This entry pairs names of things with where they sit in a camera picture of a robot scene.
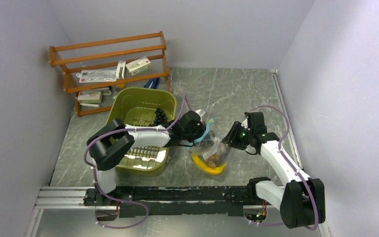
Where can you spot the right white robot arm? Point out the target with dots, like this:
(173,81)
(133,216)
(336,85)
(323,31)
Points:
(301,198)

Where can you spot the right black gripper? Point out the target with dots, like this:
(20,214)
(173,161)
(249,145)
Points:
(232,139)

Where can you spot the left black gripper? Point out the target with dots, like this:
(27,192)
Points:
(202,127)

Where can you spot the white box lower shelf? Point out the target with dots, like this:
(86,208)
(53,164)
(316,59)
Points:
(89,97)

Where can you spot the clear blister pack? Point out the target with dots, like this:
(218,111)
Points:
(94,76)

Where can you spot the olive green plastic bin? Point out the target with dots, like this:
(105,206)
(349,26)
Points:
(136,108)

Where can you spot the white green box on shelf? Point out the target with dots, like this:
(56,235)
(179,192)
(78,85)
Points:
(139,65)

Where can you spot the small white upright box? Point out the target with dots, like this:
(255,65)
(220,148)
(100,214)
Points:
(120,70)

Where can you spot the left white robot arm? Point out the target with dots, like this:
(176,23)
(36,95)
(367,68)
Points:
(106,148)

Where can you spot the aluminium frame rail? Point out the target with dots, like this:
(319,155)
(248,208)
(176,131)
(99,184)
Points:
(60,198)

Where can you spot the dark fake grape bunch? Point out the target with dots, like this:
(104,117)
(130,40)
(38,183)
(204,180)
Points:
(160,117)

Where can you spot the clear zip top bag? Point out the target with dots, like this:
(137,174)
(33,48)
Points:
(209,147)

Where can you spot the yellow fake banana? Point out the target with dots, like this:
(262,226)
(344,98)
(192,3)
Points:
(207,169)

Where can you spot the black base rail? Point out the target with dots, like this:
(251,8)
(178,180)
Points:
(133,201)

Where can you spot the orange wooden shelf rack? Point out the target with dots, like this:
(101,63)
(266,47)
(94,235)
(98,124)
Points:
(109,63)

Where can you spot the blue stapler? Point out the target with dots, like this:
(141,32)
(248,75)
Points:
(152,83)

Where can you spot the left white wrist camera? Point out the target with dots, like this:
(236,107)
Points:
(200,112)

